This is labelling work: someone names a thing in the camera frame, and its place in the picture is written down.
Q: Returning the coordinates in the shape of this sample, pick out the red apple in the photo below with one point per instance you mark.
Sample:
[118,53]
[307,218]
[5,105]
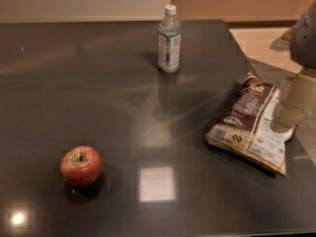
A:
[81,166]

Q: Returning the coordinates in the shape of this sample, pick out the brown white chip bag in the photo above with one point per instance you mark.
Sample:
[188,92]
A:
[248,127]

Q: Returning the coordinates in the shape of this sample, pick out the clear plastic water bottle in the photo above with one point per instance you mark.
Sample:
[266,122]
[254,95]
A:
[169,41]

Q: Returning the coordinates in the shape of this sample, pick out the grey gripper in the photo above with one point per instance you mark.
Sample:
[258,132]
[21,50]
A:
[304,43]

